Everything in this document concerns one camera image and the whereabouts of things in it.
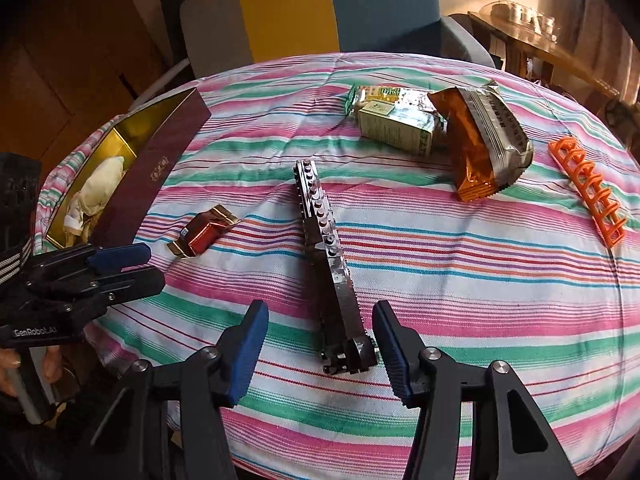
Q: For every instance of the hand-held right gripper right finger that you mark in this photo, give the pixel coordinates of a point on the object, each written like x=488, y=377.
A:
x=392, y=350

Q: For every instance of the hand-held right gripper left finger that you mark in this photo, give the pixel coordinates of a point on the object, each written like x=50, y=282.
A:
x=247, y=350

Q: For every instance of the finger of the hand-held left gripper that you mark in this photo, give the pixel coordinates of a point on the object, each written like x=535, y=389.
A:
x=120, y=256
x=135, y=282

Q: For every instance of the white sock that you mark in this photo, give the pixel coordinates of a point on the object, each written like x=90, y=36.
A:
x=100, y=185

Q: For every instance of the red candy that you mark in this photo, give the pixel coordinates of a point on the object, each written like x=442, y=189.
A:
x=202, y=232

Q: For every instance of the gold tin box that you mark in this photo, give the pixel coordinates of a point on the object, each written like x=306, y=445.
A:
x=150, y=170

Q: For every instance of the green and white carton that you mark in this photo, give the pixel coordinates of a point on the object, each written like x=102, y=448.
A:
x=395, y=127

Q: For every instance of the orange snack bag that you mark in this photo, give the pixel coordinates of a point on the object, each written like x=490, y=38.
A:
x=480, y=145

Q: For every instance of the orange plastic rack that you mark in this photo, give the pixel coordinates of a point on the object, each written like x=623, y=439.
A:
x=590, y=190

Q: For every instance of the green cracker packet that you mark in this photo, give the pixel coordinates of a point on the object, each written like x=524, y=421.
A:
x=380, y=94

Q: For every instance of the person's left hand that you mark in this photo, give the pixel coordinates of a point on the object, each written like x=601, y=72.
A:
x=7, y=372

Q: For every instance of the wooden wardrobe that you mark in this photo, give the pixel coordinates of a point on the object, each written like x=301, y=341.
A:
x=65, y=50

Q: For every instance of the grey yellow blue chair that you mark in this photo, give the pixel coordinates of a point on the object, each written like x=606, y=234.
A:
x=285, y=5

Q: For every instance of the wooden table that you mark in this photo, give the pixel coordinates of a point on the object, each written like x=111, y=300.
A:
x=550, y=55

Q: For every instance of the clear cover with cups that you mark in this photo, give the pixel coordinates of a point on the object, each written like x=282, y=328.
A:
x=520, y=20

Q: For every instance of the beige curtain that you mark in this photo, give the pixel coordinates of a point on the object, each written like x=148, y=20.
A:
x=610, y=35

